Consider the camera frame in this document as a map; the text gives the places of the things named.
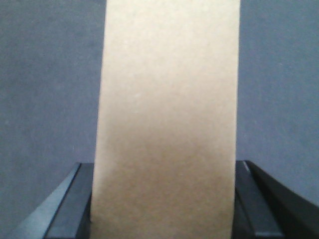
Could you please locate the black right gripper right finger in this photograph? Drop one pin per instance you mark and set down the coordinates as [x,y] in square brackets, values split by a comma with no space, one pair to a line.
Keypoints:
[266,209]

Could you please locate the black conveyor belt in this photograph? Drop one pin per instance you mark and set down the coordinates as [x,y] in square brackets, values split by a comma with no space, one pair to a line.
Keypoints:
[50,61]

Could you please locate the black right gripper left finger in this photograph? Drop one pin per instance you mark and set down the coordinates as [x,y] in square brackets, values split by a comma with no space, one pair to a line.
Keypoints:
[65,213]

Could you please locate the tall brown cardboard box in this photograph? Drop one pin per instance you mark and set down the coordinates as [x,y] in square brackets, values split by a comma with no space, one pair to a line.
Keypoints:
[166,138]

